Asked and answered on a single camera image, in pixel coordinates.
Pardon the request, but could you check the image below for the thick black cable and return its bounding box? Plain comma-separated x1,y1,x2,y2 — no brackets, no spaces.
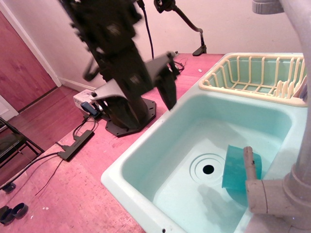
0,151,61,190

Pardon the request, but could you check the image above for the grey toy faucet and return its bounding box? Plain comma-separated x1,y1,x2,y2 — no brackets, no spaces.
244,0,311,233

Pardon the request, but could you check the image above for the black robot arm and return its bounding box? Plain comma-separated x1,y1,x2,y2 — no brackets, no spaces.
60,0,179,129

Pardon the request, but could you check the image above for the wooden door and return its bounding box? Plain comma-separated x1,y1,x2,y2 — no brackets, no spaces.
0,14,57,112

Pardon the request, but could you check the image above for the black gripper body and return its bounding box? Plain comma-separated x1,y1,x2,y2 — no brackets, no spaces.
91,52,176,100

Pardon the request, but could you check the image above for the black camera gooseneck mount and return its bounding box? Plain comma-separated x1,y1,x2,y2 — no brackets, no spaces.
154,0,207,56

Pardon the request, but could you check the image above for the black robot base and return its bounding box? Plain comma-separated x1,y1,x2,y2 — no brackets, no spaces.
103,97,156,137

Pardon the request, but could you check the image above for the thin black wire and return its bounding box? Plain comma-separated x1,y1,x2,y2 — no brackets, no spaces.
35,160,64,196

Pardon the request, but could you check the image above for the black ring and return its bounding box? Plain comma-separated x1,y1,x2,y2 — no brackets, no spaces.
0,205,14,224
11,202,29,219

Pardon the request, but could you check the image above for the cream dish drying rack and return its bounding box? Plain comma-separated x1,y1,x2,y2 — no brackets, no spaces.
199,53,307,107

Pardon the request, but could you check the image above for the teal plastic cup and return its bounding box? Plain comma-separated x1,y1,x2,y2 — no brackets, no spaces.
222,145,248,207

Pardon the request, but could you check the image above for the black usb hub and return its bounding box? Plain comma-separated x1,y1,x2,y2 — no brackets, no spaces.
57,130,95,162

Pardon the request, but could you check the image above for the white cardboard box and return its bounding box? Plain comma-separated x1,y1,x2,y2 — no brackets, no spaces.
73,89,95,113

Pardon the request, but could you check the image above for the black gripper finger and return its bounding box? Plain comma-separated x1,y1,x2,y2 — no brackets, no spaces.
155,69,177,110
97,97,136,129

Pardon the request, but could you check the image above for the blue adapter plug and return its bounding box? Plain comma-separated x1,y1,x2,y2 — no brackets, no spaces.
81,101,100,117

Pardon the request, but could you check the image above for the black folding chair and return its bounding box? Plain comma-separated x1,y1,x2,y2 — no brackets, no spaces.
0,116,45,194

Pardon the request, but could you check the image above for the black ring left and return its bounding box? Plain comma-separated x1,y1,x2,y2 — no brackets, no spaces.
0,205,14,224

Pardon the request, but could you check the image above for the mint green toy sink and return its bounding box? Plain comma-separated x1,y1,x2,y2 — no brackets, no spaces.
101,52,311,233

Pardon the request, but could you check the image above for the black ring right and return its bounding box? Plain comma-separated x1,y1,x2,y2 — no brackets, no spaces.
11,202,29,219

